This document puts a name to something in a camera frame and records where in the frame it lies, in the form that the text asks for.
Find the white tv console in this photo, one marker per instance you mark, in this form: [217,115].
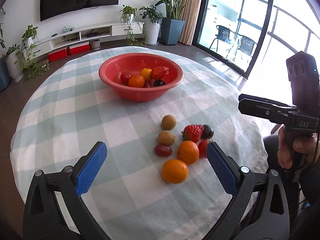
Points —
[103,31]

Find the large red tomato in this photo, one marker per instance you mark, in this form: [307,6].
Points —
[202,146]

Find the right hand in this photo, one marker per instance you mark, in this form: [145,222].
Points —
[302,145]

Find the small orange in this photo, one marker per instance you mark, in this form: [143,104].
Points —
[136,81]

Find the trailing pothos plant left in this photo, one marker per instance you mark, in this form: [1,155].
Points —
[27,55]

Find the red plastic colander bowl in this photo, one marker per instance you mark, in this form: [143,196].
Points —
[111,69]

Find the dark purple plum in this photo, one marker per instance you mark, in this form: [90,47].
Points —
[207,133]

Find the dark red cherry tomato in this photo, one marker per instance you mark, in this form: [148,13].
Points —
[163,150]

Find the large front orange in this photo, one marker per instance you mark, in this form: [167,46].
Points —
[174,171]

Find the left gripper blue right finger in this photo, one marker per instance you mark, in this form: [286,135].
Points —
[223,168]

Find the bushy plant white pot right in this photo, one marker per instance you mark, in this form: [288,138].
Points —
[152,23]

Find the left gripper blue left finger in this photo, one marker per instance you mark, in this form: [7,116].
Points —
[88,166]

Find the red storage box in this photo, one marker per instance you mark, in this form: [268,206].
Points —
[57,55]
[78,48]

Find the tall plant blue pot right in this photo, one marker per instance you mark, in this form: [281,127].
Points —
[172,25]

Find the trailing pothos plant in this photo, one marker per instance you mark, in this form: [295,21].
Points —
[27,55]
[133,27]

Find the black balcony chair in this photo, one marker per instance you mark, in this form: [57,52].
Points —
[242,44]
[226,35]

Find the right red storage box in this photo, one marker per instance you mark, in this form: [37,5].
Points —
[78,48]

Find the small white grey bin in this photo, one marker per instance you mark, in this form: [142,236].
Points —
[95,44]

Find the plant ribbed white pot left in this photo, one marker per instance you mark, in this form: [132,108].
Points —
[12,61]

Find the strawberry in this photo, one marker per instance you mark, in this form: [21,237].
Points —
[159,72]
[192,132]

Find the left red storage box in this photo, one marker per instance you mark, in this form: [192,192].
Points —
[57,55]

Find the trailing pothos plant right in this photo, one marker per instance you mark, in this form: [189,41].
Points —
[133,27]

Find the green white checkered tablecloth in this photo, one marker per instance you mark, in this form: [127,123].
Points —
[73,109]

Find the brown longan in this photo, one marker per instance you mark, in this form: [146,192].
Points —
[166,137]
[168,122]

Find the small red cherry tomato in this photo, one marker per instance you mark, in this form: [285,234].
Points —
[125,77]

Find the beige curtain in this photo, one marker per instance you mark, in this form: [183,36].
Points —
[189,16]

